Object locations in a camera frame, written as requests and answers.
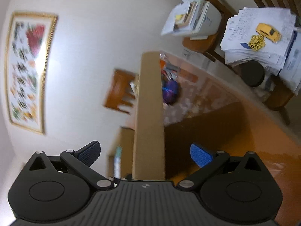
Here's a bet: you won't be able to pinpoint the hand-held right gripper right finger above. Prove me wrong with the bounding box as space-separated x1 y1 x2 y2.
177 142 263 192

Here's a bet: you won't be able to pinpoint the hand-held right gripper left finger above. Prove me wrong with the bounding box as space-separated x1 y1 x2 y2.
28 141 115 191

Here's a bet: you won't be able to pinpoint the cardboard box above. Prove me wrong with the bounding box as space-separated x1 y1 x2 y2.
107 52 244 182

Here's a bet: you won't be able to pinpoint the wooden desktop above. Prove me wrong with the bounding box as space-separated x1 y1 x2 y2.
162 50 301 226

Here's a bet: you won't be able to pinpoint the wooden chair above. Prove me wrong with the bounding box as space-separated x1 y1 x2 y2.
233 0 301 125
103 69 139 116
162 0 236 63

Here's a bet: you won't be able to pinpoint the black round lid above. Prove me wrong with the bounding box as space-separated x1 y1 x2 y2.
242 60 266 87

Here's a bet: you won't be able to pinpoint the gold ornament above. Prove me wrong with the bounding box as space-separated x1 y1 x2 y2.
248 35 266 51

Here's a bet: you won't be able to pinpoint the white printed sheets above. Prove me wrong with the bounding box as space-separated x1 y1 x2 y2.
281 27 301 95

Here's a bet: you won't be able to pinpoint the stack of white papers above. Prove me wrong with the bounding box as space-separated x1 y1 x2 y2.
220 7 297 76

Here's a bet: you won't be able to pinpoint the white bin of books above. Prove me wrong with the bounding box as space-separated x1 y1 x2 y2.
161 0 223 40

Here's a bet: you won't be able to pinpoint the yellow toy car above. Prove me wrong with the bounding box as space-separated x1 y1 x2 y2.
255 23 282 43

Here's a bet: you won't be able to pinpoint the gold framed wall picture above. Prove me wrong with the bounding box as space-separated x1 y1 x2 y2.
5 11 59 136

